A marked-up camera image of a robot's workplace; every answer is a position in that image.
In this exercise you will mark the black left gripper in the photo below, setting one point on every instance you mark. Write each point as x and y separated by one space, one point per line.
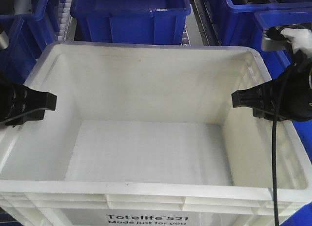
26 100

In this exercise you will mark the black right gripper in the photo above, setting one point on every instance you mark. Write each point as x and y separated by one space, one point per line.
296 100

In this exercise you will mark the white plastic tote bin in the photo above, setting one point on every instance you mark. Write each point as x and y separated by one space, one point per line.
141 136

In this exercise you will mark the plastic wrapped right arm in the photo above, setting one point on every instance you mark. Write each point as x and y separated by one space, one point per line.
300 52

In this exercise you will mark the blue bin left near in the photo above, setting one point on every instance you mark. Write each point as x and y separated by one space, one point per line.
19 58

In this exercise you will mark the blue bin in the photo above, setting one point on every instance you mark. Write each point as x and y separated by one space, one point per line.
233 22
40 15
19 58
277 61
159 22

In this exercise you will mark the blue bin back right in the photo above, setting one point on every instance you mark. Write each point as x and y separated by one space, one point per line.
233 22

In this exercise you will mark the blue bin right near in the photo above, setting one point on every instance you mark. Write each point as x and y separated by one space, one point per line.
277 61

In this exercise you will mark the blue bin back left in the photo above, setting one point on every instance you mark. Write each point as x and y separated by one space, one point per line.
40 15

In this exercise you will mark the blue bin back centre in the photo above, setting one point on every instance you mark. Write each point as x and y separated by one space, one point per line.
159 22

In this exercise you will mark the long white roller track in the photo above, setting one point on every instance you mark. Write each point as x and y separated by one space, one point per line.
64 19

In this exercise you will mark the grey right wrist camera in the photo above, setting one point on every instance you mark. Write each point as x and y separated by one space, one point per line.
273 40

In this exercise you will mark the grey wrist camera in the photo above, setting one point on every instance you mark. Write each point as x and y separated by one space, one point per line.
273 40
4 39

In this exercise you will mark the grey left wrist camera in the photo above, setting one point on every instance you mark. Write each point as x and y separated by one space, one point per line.
4 39

